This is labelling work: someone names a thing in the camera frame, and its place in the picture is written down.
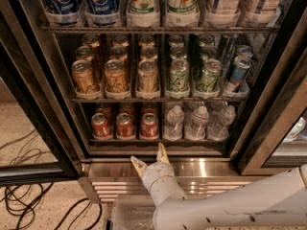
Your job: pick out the glass fridge door left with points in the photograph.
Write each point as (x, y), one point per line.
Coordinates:
(39, 121)

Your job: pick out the green can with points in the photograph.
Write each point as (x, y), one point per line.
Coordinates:
(178, 75)
(210, 73)

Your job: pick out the green can front right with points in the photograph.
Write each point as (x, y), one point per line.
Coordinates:
(210, 73)

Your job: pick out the orange can front right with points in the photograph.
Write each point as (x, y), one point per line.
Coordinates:
(147, 76)

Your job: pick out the clear plastic bin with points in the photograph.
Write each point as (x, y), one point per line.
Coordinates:
(133, 212)

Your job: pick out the clear water bottle right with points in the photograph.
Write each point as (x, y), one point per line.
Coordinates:
(218, 127)

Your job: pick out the red coke can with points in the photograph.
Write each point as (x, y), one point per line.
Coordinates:
(124, 126)
(100, 125)
(149, 126)

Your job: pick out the green can front left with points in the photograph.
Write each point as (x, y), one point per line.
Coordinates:
(178, 75)

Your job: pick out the blue red bull can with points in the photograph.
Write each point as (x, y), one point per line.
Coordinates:
(237, 73)

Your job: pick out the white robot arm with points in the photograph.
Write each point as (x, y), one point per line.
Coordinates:
(280, 199)

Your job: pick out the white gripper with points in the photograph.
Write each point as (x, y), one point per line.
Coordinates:
(155, 172)

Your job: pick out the clear water bottle middle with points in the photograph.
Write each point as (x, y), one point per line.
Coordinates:
(195, 129)

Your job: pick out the glass fridge door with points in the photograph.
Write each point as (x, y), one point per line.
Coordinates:
(276, 102)
(39, 121)

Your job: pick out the orange can front left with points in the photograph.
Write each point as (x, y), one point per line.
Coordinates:
(84, 77)

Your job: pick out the glass fridge door right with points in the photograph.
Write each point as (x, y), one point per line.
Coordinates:
(276, 102)

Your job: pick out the orange can front middle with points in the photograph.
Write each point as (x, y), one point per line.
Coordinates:
(116, 80)

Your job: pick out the orange can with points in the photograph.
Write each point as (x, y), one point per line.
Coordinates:
(147, 76)
(116, 80)
(84, 77)

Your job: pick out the clear water bottle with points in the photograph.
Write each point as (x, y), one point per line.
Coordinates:
(173, 123)
(218, 127)
(195, 129)

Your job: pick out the clear water bottle left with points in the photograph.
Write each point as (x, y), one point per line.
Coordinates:
(173, 123)

